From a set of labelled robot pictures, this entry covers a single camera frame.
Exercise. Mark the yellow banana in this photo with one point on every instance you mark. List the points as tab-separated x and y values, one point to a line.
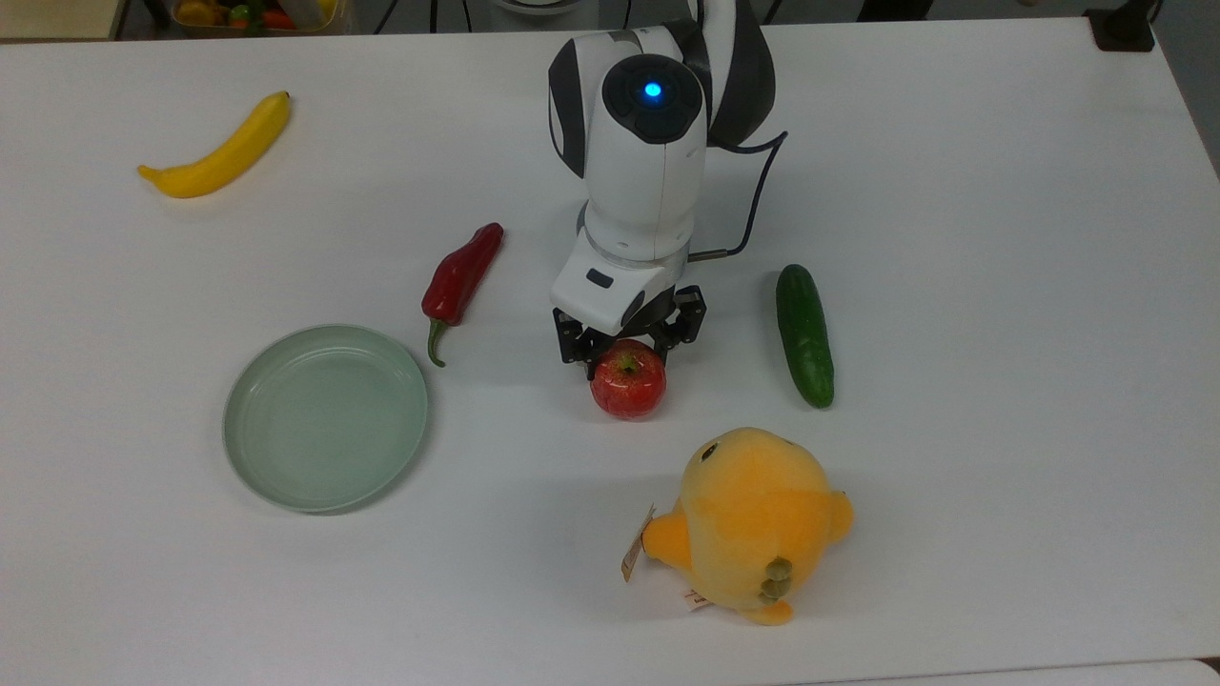
224	157

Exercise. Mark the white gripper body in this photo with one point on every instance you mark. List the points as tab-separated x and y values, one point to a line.
605	286

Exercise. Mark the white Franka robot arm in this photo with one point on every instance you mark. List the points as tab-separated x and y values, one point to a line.
648	171

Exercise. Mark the green cucumber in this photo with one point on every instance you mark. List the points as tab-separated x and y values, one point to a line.
805	333

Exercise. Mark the pale green plastic plate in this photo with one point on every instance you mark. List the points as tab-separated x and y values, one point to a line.
324	419

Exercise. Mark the clear bin of toy food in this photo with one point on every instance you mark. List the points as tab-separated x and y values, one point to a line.
257	14

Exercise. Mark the black table clamp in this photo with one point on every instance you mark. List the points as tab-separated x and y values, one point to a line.
1123	27

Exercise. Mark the red apple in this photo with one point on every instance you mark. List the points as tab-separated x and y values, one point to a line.
629	386

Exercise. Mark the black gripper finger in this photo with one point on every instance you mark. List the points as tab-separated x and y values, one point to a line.
577	343
681	319

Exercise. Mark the red chili pepper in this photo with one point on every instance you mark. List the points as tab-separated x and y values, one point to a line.
462	272

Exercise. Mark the orange plush dinosaur toy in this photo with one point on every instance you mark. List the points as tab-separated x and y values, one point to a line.
753	514

